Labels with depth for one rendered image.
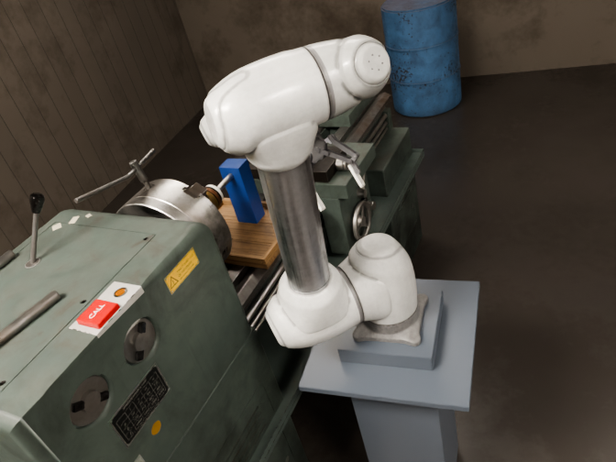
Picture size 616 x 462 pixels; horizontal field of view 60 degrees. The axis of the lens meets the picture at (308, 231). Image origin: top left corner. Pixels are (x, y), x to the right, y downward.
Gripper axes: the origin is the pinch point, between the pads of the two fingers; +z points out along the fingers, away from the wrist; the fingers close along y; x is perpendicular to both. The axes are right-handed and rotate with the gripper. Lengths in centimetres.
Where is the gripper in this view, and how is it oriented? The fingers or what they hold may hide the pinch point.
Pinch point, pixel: (340, 194)
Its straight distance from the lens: 149.2
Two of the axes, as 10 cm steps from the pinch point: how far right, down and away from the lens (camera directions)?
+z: 5.1, 8.6, 0.4
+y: 7.8, -4.5, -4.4
